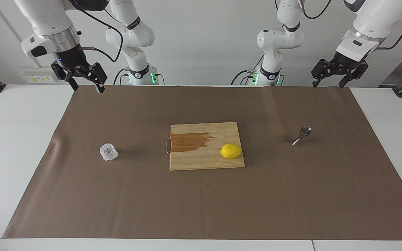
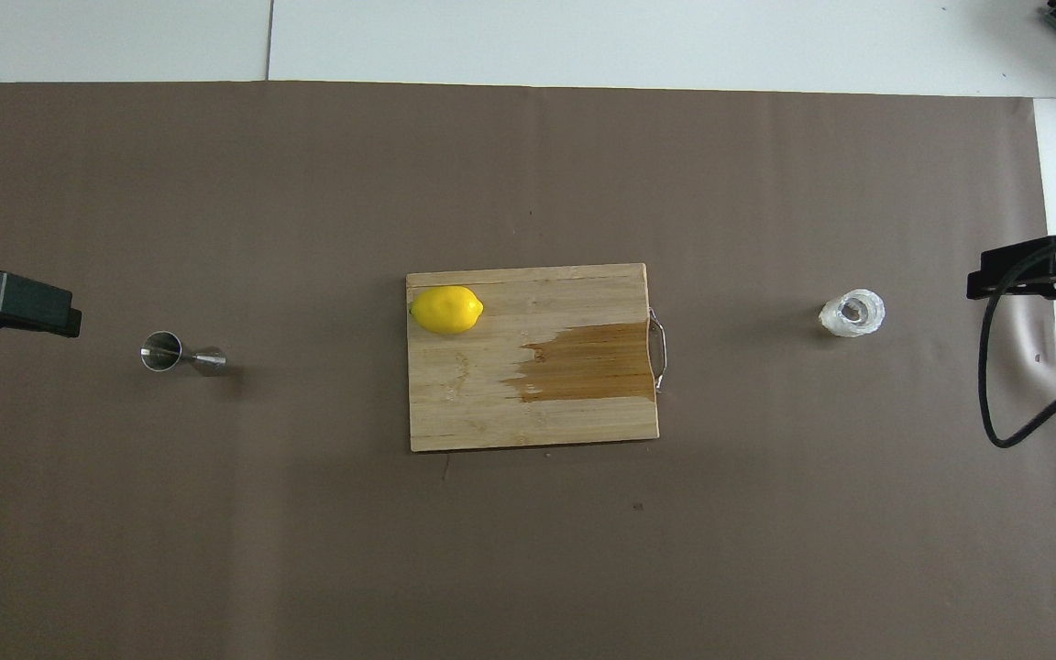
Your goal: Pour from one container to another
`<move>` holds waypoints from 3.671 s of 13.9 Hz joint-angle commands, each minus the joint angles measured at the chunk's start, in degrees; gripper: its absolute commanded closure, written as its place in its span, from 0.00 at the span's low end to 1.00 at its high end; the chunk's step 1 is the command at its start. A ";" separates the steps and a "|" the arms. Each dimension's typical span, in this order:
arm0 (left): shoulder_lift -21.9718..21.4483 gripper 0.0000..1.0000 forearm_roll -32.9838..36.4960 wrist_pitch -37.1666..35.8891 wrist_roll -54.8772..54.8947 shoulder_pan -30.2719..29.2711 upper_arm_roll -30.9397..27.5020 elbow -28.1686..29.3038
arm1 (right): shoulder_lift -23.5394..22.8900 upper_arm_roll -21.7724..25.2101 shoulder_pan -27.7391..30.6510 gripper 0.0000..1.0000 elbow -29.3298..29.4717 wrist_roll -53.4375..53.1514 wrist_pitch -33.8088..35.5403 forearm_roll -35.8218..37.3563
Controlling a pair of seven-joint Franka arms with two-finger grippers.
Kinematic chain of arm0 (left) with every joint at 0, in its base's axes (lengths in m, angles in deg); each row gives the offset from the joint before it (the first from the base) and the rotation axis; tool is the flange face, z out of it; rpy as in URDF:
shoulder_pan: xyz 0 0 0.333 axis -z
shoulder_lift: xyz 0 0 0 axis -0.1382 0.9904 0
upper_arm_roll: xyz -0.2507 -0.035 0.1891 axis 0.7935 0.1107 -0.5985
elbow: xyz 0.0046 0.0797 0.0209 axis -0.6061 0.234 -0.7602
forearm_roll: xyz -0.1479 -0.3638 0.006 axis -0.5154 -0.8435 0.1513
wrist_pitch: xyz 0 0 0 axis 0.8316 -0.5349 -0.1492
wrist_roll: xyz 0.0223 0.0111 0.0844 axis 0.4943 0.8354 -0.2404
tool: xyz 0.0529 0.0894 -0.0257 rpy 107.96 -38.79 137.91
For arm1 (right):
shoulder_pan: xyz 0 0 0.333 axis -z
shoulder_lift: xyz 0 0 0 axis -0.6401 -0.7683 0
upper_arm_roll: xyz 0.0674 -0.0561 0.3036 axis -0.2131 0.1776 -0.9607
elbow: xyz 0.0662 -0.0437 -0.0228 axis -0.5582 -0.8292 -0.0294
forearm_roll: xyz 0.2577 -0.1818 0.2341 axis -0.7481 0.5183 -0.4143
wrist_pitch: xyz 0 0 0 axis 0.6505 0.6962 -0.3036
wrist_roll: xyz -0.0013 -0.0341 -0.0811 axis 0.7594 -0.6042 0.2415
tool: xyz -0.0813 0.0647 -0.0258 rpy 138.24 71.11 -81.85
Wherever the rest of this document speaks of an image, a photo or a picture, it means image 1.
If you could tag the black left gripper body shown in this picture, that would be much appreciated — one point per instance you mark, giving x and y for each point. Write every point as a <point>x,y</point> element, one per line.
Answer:
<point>347,61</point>

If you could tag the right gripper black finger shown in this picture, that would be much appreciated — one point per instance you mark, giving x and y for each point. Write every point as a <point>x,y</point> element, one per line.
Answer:
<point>57,69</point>
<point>99,75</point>

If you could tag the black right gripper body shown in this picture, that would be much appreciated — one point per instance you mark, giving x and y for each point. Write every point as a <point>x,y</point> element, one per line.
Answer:
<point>70,57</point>

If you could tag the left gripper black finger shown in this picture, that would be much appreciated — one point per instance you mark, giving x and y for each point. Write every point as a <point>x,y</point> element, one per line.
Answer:
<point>321,69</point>
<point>356,71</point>

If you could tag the steel double jigger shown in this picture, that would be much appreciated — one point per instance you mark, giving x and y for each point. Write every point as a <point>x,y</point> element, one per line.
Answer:
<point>305,131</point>

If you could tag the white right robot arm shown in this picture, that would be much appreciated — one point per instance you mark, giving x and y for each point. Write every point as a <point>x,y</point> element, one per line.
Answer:
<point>47,17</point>

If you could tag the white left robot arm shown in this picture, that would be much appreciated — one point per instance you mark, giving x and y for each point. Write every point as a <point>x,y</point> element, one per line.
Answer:
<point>368,24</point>

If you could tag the brown paper table mat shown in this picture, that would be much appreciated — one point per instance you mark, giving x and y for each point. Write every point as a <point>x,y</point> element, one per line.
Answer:
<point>117,195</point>

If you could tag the yellow lemon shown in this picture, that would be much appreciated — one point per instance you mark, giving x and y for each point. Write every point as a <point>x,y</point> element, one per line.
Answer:
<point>231,151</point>

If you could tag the wooden cutting board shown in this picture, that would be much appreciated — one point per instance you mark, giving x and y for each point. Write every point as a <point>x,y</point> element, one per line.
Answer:
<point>201,160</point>

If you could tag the white wall socket strip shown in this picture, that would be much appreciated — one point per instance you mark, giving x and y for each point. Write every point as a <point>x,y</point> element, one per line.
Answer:
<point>40,76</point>

